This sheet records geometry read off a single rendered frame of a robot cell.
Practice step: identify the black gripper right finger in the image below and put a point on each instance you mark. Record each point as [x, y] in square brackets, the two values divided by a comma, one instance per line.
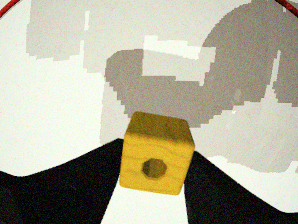
[212, 197]

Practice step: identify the yellow wooden block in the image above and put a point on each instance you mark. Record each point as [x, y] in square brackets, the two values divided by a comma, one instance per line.
[156, 154]

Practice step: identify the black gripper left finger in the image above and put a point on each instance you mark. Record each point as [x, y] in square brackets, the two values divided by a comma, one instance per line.
[77, 192]

